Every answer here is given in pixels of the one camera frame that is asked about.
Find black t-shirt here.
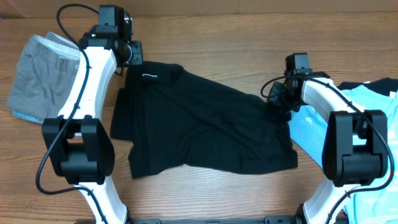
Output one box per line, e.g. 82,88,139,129
110,62,298,178

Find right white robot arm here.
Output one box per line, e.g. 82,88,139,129
266,69,395,223

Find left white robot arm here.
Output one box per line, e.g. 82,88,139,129
42,24,142,223

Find grey folded shorts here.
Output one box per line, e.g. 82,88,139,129
6,32,80,121

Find black garment under blue shirt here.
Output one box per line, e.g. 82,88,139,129
338,77,398,96

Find light blue cloth under shorts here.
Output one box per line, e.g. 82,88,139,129
12,111,43,124

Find light blue t-shirt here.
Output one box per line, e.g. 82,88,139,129
287,84,398,224

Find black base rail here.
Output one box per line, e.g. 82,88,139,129
128,215,305,224

